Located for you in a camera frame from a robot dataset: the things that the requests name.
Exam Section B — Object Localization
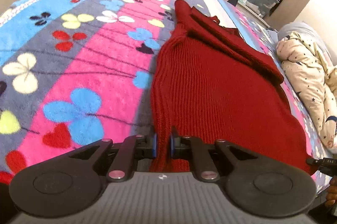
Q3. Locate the red knit sweater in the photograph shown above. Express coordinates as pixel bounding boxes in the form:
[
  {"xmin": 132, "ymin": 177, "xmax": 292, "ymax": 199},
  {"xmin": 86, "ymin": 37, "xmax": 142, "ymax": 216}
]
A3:
[{"xmin": 150, "ymin": 0, "xmax": 315, "ymax": 174}]

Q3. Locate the right hand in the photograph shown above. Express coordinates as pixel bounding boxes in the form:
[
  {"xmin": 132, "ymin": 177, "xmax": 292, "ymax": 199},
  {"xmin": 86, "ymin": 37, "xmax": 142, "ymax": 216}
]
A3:
[{"xmin": 325, "ymin": 176, "xmax": 337, "ymax": 207}]

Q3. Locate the cream star-print duvet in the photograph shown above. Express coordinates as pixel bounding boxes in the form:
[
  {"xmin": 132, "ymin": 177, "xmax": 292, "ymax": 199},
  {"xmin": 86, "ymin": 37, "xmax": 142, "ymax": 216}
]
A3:
[{"xmin": 276, "ymin": 31, "xmax": 336, "ymax": 154}]

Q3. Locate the colourful floral fleece blanket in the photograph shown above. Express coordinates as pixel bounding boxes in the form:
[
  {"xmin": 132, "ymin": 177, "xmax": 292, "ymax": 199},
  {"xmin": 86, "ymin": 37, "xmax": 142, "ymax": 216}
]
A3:
[{"xmin": 0, "ymin": 0, "xmax": 333, "ymax": 196}]

